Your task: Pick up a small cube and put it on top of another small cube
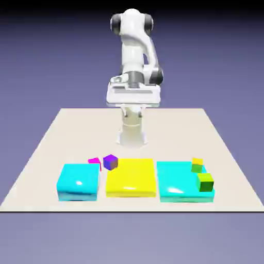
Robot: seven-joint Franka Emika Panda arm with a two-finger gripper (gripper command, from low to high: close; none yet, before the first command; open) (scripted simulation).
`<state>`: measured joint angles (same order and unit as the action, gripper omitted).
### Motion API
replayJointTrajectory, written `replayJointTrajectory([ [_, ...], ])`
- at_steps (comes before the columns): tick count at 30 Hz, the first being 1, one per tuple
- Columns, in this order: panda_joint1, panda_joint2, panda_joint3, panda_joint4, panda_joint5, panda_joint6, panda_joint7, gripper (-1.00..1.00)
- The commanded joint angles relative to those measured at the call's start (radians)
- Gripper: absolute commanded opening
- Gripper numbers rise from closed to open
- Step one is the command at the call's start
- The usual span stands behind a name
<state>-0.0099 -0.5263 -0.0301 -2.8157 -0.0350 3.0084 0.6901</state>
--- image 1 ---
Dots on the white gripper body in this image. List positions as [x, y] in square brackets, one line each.
[133, 97]

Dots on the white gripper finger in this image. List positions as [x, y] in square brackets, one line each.
[125, 111]
[140, 111]

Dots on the small yellow cube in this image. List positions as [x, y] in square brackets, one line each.
[197, 164]

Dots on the small magenta cube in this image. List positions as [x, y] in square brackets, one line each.
[95, 162]

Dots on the large yellow box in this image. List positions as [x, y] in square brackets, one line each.
[130, 177]

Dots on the large cyan box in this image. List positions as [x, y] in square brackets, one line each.
[78, 182]
[179, 181]

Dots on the small purple cube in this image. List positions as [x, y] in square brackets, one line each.
[110, 162]

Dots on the small green cube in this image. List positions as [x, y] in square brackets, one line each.
[204, 182]

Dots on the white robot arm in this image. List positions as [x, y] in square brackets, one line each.
[133, 51]

